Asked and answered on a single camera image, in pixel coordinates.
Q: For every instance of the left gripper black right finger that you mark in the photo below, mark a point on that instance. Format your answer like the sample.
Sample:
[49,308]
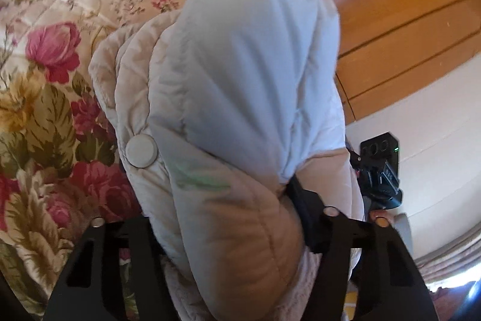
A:
[389,284]

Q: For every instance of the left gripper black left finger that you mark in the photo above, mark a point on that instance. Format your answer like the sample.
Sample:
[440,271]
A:
[89,286]

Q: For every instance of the white quilted puffer jacket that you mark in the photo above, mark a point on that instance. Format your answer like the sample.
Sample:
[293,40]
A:
[215,107]

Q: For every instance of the person's right hand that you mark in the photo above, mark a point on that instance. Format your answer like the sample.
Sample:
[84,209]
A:
[382,218]

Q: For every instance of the floral bedspread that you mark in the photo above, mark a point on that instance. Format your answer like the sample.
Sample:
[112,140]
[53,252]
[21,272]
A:
[59,157]

